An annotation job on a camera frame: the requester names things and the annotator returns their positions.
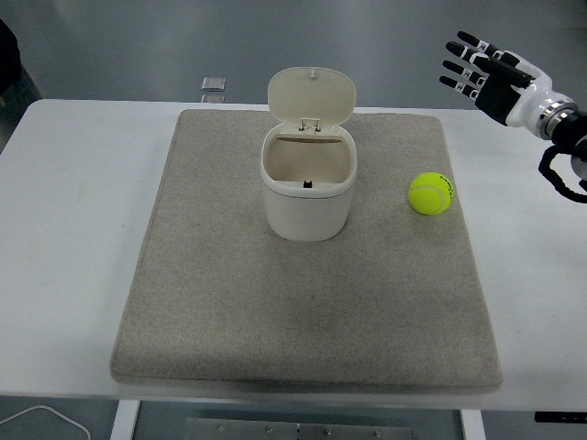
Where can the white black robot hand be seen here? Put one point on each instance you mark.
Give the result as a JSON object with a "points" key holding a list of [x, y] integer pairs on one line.
{"points": [[500, 98]]}

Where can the yellow-green tennis ball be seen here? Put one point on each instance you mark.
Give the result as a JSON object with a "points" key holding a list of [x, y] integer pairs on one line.
{"points": [[431, 193]]}

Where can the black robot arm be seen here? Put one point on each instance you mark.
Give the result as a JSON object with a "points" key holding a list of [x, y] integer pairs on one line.
{"points": [[571, 133]]}

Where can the cream plastic box with lid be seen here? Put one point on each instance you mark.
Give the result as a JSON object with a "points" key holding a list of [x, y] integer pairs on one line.
{"points": [[306, 201]]}

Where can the beige-grey felt mat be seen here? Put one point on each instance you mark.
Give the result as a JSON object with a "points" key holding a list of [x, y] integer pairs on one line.
{"points": [[302, 293]]}

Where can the small silver square floor plate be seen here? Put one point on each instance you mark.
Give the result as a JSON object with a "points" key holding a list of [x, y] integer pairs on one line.
{"points": [[213, 97], [214, 83]]}

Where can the black table control panel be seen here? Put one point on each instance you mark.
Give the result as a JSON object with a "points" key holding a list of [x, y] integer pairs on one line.
{"points": [[561, 417]]}

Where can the white table leg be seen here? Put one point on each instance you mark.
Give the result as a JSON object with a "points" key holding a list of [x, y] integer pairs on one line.
{"points": [[125, 421], [472, 425]]}

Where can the grey metal plate with screws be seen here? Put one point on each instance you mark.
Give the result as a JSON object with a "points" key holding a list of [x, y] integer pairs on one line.
{"points": [[298, 431]]}

